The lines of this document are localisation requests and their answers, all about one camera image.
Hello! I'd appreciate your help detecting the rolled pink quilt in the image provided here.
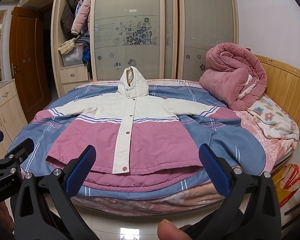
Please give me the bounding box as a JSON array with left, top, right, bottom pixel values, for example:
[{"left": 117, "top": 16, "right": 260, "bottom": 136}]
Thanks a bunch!
[{"left": 199, "top": 42, "right": 267, "bottom": 111}]

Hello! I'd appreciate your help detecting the hanging pink puffer jacket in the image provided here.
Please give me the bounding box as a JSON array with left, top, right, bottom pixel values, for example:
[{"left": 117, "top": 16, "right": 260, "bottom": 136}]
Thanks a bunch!
[{"left": 71, "top": 0, "right": 91, "bottom": 35}]

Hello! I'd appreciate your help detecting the wooden headboard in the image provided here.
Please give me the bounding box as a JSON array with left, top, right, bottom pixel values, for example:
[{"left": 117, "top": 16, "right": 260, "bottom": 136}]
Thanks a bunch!
[{"left": 256, "top": 55, "right": 300, "bottom": 132}]

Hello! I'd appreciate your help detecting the hanging dark jacket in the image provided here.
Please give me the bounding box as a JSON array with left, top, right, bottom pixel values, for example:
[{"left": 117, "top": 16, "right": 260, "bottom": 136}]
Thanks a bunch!
[{"left": 60, "top": 0, "right": 78, "bottom": 36}]

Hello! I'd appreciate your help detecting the pink and white hooded jacket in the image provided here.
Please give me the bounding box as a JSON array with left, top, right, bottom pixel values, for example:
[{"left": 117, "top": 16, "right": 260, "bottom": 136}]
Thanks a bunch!
[{"left": 34, "top": 67, "right": 235, "bottom": 192}]

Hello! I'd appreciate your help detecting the bookshelf cabinet with drawers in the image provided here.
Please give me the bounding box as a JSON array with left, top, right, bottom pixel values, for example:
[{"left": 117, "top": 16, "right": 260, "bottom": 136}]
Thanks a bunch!
[{"left": 0, "top": 10, "right": 28, "bottom": 159}]

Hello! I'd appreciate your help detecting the person's right hand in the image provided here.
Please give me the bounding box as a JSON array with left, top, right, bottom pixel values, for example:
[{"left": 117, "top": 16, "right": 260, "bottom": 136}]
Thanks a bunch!
[{"left": 157, "top": 219, "right": 191, "bottom": 240}]

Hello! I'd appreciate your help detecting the floral pillow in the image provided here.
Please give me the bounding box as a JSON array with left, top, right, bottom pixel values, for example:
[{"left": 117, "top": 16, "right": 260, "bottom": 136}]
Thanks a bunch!
[{"left": 247, "top": 94, "right": 300, "bottom": 149}]

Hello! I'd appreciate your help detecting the translucent storage box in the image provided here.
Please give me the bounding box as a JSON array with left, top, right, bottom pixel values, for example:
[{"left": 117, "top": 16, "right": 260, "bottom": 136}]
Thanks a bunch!
[{"left": 62, "top": 44, "right": 84, "bottom": 67}]

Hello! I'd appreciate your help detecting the blue garment in wardrobe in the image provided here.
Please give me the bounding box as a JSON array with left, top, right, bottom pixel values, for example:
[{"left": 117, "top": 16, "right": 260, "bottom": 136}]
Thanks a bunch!
[{"left": 82, "top": 46, "right": 90, "bottom": 65}]

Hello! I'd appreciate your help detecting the beige bag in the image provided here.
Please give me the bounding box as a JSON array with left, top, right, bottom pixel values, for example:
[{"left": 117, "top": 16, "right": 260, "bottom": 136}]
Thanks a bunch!
[{"left": 58, "top": 35, "right": 79, "bottom": 55}]

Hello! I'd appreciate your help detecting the pink bed sheet mattress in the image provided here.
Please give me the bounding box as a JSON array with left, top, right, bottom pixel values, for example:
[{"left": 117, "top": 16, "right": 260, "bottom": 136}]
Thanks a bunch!
[{"left": 20, "top": 78, "right": 300, "bottom": 217}]

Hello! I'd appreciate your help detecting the brown wooden door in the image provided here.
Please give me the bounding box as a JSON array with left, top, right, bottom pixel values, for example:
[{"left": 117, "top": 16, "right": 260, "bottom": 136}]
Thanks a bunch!
[{"left": 9, "top": 7, "right": 51, "bottom": 122}]

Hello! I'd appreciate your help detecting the wardrobe with glass sliding doors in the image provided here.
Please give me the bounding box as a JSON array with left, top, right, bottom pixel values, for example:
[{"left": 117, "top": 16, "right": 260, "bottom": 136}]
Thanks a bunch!
[{"left": 51, "top": 0, "right": 239, "bottom": 96}]

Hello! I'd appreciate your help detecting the red and yellow bag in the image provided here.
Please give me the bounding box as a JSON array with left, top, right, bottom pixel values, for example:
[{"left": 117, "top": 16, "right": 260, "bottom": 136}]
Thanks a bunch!
[{"left": 273, "top": 164, "right": 300, "bottom": 208}]

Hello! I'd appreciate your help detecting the person's left hand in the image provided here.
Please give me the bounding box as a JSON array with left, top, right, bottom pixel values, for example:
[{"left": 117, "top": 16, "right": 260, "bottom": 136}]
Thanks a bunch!
[{"left": 0, "top": 201, "right": 14, "bottom": 237}]

